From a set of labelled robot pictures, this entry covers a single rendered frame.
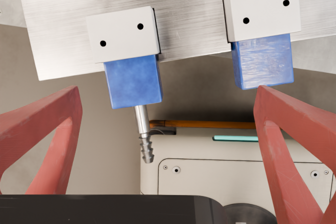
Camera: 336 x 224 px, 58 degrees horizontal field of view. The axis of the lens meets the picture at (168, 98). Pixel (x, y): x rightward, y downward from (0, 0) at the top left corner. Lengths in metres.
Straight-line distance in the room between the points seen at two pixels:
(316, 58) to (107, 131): 0.95
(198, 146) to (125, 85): 0.66
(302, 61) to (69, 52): 0.23
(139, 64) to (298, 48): 0.17
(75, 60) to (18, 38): 0.98
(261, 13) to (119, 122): 0.98
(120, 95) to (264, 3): 0.13
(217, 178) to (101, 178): 0.52
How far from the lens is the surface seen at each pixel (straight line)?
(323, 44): 0.35
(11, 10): 0.36
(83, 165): 1.26
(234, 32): 0.24
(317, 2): 0.28
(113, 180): 1.26
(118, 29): 0.24
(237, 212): 1.00
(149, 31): 0.23
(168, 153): 0.89
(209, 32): 0.26
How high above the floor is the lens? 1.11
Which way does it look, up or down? 80 degrees down
